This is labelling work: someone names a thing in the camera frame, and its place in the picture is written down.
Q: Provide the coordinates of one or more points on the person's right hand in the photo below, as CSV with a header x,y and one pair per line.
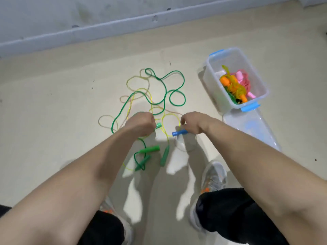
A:
x,y
195,122

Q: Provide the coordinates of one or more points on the black shorts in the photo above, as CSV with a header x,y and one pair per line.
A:
x,y
240,211

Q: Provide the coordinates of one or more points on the person's right forearm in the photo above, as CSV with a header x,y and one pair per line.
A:
x,y
271,171

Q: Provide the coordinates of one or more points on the grey left shoe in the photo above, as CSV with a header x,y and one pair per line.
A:
x,y
108,206

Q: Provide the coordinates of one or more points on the grey shoe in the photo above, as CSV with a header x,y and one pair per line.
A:
x,y
214,175
108,206

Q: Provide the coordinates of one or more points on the grey right shoe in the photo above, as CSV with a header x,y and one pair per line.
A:
x,y
214,175

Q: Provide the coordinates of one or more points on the clear plastic box lid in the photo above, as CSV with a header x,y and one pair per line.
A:
x,y
250,130

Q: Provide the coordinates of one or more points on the person's left forearm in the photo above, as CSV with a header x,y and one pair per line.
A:
x,y
76,196

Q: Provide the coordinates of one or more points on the clear storage box blue latches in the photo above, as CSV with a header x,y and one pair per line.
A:
x,y
240,56

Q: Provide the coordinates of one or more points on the person's left hand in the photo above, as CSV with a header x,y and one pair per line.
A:
x,y
140,125

